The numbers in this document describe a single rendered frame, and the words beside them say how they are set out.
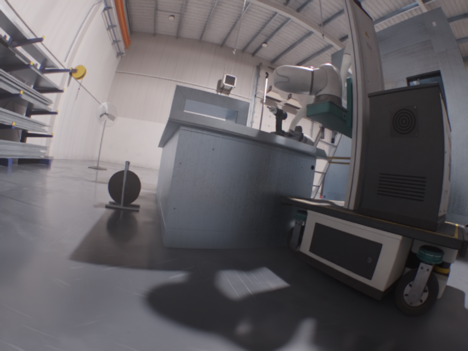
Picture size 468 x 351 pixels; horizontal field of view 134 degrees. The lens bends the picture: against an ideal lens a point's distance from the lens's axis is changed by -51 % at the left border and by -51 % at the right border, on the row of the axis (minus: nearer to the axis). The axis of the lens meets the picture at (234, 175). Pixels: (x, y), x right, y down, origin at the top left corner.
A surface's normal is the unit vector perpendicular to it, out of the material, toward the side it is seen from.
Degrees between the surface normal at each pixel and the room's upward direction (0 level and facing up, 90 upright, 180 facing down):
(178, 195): 90
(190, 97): 90
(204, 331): 0
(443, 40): 90
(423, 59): 90
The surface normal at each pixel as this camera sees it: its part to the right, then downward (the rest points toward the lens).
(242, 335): 0.15, -0.99
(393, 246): -0.89, -0.13
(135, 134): 0.34, 0.07
